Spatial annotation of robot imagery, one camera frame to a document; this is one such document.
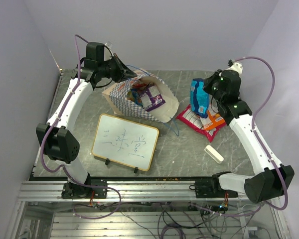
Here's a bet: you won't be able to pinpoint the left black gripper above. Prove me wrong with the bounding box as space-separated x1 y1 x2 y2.
99 54 138 84

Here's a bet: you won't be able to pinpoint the teal snack packet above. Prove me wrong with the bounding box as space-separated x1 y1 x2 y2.
190 78 209 118

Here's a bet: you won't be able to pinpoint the blue checkered paper bag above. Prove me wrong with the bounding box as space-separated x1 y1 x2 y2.
102 66 179 128

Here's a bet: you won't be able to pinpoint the purple snack packet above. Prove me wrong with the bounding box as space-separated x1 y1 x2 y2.
140 84 166 112

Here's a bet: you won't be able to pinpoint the orange snack packet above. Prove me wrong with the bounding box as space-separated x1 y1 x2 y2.
200 108 226 130

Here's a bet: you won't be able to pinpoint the pink snack packet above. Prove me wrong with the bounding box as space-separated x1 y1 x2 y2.
176 105 226 142

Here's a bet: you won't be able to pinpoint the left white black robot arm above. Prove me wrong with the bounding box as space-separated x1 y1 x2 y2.
36 42 136 198

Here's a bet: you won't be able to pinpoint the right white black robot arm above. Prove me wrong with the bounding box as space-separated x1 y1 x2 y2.
203 69 295 203

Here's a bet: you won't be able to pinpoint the colourful small snack packet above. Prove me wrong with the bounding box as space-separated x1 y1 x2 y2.
127 80 146 107

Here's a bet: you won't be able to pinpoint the white whiteboard eraser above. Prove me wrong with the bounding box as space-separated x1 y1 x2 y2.
204 145 224 164

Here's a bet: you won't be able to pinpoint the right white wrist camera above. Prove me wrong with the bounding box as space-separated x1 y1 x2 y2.
227 60 243 76

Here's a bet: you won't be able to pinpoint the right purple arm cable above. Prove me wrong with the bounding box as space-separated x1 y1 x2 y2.
209 56 289 218

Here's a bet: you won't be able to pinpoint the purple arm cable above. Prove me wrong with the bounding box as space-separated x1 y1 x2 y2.
209 56 289 218
40 34 122 220

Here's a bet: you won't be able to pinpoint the small whiteboard with yellow frame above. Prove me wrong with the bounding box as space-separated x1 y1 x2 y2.
91 114 159 172

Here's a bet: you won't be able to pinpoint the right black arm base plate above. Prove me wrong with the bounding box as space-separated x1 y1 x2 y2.
189 177 238 198

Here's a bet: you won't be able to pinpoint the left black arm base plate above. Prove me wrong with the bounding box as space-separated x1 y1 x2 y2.
61 179 108 199

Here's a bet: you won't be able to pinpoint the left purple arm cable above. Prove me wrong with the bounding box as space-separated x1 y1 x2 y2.
40 34 122 220

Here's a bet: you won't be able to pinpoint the tangled floor cables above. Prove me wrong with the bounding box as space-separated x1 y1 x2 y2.
72 200 270 239

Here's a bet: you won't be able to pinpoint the aluminium extrusion rail frame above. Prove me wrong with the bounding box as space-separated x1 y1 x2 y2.
16 179 281 203

